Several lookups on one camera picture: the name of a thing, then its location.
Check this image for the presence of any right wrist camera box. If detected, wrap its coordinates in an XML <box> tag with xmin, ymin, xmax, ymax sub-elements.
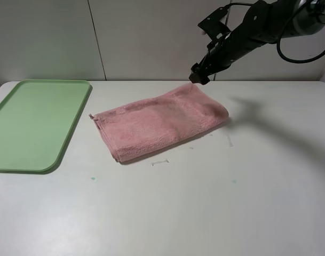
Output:
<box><xmin>197</xmin><ymin>5</ymin><xmax>231</xmax><ymax>42</ymax></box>

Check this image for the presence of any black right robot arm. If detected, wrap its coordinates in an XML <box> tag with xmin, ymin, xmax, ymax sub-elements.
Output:
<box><xmin>189</xmin><ymin>1</ymin><xmax>325</xmax><ymax>85</ymax></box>

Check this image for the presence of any green plastic tray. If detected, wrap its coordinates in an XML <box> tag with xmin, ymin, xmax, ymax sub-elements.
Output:
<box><xmin>0</xmin><ymin>79</ymin><xmax>92</xmax><ymax>174</ymax></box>

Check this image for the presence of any pink terry towel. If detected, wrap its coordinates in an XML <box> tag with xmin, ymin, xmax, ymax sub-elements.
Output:
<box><xmin>89</xmin><ymin>83</ymin><xmax>229</xmax><ymax>163</ymax></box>

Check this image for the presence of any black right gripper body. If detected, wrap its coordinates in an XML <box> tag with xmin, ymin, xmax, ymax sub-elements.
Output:
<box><xmin>194</xmin><ymin>29</ymin><xmax>248</xmax><ymax>77</ymax></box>

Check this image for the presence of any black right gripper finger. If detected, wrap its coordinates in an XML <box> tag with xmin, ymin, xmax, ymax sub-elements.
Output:
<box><xmin>189</xmin><ymin>70</ymin><xmax>205</xmax><ymax>84</ymax></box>
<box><xmin>201</xmin><ymin>76</ymin><xmax>210</xmax><ymax>85</ymax></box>

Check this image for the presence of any black right camera cable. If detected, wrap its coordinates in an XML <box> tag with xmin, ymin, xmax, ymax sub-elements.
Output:
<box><xmin>223</xmin><ymin>2</ymin><xmax>325</xmax><ymax>64</ymax></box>

